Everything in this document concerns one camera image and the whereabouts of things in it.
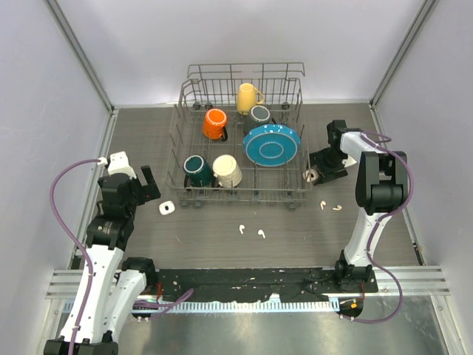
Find white slotted cable duct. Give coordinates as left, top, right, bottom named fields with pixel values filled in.
left=66, top=299, right=341, bottom=314

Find orange mug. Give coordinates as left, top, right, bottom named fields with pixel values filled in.
left=202, top=108, right=228, bottom=141

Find grey wire dish rack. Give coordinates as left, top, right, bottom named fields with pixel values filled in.
left=166, top=61, right=311, bottom=210

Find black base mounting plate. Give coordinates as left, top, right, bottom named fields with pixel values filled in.
left=156, top=268, right=378, bottom=303

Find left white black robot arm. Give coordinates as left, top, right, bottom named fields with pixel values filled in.
left=44, top=166, right=160, bottom=354

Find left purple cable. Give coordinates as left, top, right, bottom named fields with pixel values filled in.
left=50, top=158, right=101, bottom=355

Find blue plate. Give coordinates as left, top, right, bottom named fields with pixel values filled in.
left=242, top=124, right=302, bottom=167

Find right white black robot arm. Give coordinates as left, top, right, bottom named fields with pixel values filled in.
left=305, top=120, right=412, bottom=292

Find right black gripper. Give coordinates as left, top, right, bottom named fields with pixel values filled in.
left=306, top=148, right=347, bottom=186

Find cream white mug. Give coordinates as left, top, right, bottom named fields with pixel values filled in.
left=212, top=155, right=242, bottom=189

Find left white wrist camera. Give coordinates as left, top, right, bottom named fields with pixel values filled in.
left=97, top=151, right=137, bottom=179

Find white charging case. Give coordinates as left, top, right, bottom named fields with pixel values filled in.
left=158, top=200, right=175, bottom=216

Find dark green mug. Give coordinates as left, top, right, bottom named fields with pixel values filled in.
left=183, top=155, right=217, bottom=191

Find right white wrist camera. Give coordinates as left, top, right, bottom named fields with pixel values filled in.
left=342, top=155, right=357, bottom=168

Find yellow mug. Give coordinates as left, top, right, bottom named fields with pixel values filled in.
left=236, top=83, right=265, bottom=115

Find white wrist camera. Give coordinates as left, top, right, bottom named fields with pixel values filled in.
left=97, top=151, right=137, bottom=179
left=342, top=155, right=357, bottom=168

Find grey mug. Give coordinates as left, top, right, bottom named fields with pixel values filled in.
left=243, top=105, right=276, bottom=135

